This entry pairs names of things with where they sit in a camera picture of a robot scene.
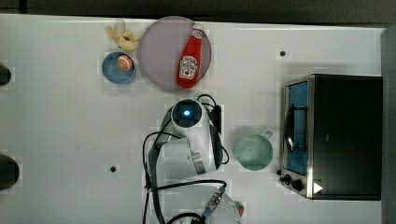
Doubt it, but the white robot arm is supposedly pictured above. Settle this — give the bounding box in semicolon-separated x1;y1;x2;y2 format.
143;99;242;224

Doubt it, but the red ketchup bottle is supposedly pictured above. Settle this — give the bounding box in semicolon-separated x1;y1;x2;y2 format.
177;23;203;89

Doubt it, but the green plastic mug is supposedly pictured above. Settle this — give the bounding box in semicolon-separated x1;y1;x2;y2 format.
233;131;273;171

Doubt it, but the grey round plate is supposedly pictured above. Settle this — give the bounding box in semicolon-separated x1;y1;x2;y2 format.
138;16;204;91

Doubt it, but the orange slice toy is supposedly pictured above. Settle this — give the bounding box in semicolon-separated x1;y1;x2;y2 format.
117;54;134;72

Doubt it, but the blue bowl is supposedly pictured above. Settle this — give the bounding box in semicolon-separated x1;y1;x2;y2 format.
102;52;136;84

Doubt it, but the yellow banana toy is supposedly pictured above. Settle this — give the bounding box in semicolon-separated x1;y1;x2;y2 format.
106;20;140;52

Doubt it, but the strawberry toy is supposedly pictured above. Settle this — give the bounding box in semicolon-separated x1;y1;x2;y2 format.
234;201;245;217

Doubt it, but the black toaster oven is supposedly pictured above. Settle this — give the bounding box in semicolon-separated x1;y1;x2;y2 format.
276;74;383;201

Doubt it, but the black cylinder at edge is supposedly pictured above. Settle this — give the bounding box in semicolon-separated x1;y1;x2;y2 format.
0;65;12;86

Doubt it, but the black cylinder cup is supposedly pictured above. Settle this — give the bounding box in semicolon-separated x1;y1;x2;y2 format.
0;155;20;190

